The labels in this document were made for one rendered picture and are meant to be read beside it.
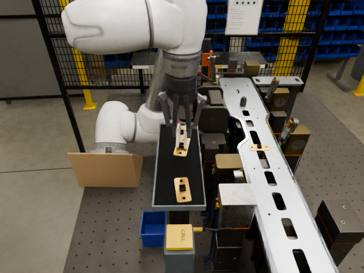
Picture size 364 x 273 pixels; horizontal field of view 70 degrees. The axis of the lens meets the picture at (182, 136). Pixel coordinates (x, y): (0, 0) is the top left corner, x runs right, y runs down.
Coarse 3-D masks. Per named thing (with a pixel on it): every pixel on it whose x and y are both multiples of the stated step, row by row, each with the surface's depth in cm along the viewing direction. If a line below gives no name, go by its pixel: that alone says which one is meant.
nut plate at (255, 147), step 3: (252, 144) 110; (255, 144) 110; (258, 144) 109; (261, 144) 110; (264, 144) 110; (267, 144) 110; (249, 147) 109; (255, 147) 109; (258, 147) 108; (261, 147) 108; (264, 147) 109; (252, 150) 108; (255, 150) 108; (258, 150) 108; (261, 150) 108; (264, 150) 108; (267, 150) 108
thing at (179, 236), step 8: (176, 224) 63; (184, 224) 63; (168, 232) 61; (176, 232) 61; (184, 232) 61; (168, 240) 59; (176, 240) 59; (184, 240) 59; (168, 248) 58; (176, 248) 58; (184, 248) 58; (192, 248) 59
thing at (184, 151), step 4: (180, 140) 81; (188, 140) 81; (180, 144) 79; (188, 144) 80; (176, 148) 78; (180, 148) 78; (176, 152) 77; (180, 152) 77; (184, 152) 77; (180, 156) 76; (184, 156) 76
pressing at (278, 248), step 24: (240, 96) 143; (240, 120) 124; (264, 120) 125; (240, 144) 110; (288, 168) 100; (264, 192) 91; (288, 192) 91; (264, 216) 83; (288, 216) 83; (312, 216) 84; (264, 240) 76; (288, 240) 77; (312, 240) 77; (288, 264) 71; (312, 264) 71
